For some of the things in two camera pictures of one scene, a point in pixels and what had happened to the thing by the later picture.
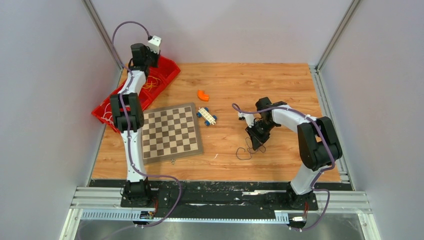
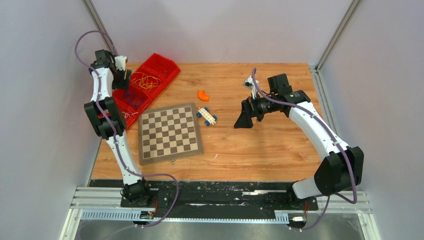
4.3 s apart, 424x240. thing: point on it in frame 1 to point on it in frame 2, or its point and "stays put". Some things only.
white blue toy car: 209,118 stays put
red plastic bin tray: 157,78 stays put
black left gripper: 156,56 to 124,84
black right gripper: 256,140 to 249,110
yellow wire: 151,85 stays put
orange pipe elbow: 202,96 stays put
